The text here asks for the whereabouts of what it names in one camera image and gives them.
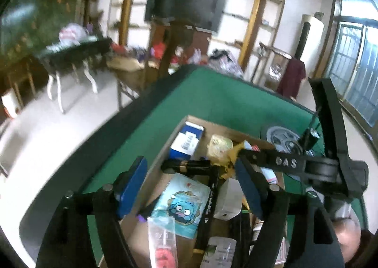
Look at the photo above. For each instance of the wooden chair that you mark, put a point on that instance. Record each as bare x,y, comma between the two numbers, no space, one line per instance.
134,77

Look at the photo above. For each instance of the blue white medicine box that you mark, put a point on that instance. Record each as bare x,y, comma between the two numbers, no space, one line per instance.
186,142

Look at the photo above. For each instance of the window with metal grille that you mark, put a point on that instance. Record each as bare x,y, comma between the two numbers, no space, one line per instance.
352,66

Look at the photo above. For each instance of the black side table white legs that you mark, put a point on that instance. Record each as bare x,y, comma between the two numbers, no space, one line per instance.
88,54

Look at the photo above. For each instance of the wooden shelf unit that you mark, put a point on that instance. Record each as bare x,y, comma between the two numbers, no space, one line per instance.
243,25

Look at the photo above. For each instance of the white power adapter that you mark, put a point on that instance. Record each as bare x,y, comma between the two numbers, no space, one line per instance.
229,200

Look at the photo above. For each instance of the cream rounded plastic case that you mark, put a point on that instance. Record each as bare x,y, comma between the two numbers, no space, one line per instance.
218,149

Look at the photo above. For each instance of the black pen blue ends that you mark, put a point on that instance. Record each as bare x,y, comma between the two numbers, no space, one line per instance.
203,230

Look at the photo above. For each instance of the cardboard box tray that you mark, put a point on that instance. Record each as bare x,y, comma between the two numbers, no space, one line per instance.
238,228

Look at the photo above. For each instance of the white pill bottle green label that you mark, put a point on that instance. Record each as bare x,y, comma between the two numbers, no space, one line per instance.
219,253

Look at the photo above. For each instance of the yellow padded envelope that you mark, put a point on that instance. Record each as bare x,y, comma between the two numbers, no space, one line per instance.
227,167

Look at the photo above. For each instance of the dark red hanging cloth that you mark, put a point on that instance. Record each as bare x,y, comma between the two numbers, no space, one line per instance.
291,80

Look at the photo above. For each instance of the person's right hand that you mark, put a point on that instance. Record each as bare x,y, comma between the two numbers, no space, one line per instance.
358,246

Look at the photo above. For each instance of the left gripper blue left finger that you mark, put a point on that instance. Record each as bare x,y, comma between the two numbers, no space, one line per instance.
128,184

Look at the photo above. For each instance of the red white plastic bag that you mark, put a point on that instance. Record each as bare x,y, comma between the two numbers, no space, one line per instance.
72,33

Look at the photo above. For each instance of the white standing air conditioner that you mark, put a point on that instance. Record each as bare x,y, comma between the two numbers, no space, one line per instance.
308,42

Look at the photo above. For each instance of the large green floral painting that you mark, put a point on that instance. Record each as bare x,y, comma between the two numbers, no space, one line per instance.
28,26

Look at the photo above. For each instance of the teal cartoon tissue pack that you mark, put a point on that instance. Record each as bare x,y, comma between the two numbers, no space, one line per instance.
183,199

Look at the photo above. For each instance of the clear bag with pink item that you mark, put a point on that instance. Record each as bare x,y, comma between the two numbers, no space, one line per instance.
162,242

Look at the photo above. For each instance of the black pen purple cap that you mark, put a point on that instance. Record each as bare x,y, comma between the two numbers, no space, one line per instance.
146,212

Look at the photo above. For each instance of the black cylindrical motor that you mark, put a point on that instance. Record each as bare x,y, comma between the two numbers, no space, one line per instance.
309,137

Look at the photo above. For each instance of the wooden valet stand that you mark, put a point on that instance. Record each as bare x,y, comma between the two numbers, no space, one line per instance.
270,67

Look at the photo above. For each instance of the small white medicine box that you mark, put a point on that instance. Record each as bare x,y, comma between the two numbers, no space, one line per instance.
282,255

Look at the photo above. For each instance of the pile of clothes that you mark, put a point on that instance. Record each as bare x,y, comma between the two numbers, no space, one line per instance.
222,61

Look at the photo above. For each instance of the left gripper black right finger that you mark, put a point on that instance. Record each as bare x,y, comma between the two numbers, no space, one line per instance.
269,203

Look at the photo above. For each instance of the round grey table control panel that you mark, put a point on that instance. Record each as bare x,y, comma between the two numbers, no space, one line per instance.
283,139

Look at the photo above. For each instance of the black pen yellow cap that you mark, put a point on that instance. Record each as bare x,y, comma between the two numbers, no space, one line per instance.
188,168

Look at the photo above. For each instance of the black wall television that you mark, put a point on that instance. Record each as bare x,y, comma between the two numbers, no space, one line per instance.
205,15

